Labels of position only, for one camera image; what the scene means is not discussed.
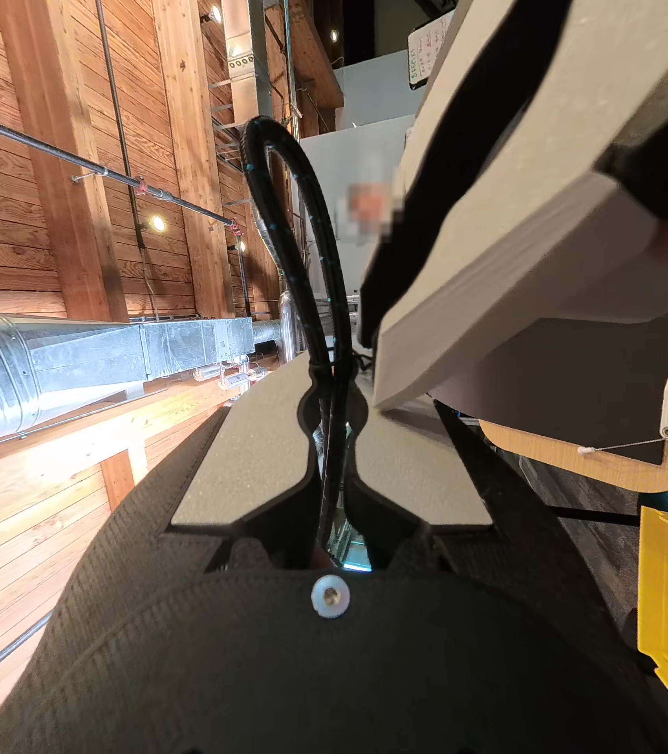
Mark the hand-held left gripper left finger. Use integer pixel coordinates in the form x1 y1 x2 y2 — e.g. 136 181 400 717
169 357 323 539

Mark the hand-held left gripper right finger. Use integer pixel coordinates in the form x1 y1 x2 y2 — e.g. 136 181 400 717
341 377 495 543

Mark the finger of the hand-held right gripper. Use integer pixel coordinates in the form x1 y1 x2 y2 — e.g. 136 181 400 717
372 0 668 411
358 0 573 350

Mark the black twist tie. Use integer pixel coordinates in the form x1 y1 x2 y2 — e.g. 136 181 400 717
332 351 378 378

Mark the black braided hdmi cable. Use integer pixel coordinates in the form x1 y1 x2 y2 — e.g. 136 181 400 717
239 115 366 569

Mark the black wood-edged board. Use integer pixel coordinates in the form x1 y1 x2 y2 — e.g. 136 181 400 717
428 283 668 494

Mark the thin ceiling pipe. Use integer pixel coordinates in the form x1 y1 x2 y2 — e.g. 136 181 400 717
0 105 243 233

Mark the silver ceiling duct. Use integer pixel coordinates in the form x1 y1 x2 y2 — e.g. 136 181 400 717
0 311 259 456

